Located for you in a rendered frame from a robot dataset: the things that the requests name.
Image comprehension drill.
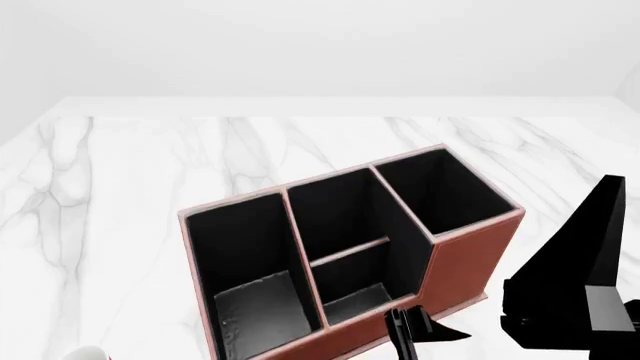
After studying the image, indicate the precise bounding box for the brown leather desk caddy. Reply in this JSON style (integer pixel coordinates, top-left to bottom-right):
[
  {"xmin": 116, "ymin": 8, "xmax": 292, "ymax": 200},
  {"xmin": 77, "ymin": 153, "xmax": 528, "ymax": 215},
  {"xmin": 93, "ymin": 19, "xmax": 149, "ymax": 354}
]
[{"xmin": 177, "ymin": 142, "xmax": 526, "ymax": 360}]

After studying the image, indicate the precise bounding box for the white and red mug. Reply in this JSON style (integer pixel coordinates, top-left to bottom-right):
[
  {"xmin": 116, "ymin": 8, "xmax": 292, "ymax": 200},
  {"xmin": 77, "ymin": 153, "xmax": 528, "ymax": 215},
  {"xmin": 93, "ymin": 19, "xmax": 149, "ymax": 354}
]
[{"xmin": 61, "ymin": 345, "xmax": 114, "ymax": 360}]

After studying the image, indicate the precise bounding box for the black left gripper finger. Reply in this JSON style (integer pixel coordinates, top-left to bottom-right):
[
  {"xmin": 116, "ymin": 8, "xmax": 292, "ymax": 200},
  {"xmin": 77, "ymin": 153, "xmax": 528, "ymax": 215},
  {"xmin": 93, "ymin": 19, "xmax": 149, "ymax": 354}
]
[
  {"xmin": 383, "ymin": 307, "xmax": 419, "ymax": 360},
  {"xmin": 406, "ymin": 304, "xmax": 473, "ymax": 344}
]

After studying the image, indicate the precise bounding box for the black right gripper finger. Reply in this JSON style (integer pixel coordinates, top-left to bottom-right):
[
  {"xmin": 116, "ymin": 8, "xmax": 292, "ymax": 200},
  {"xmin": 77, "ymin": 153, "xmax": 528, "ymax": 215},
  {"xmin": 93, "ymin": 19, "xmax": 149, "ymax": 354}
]
[
  {"xmin": 503, "ymin": 174, "xmax": 619, "ymax": 297},
  {"xmin": 587, "ymin": 176, "xmax": 627, "ymax": 288}
]

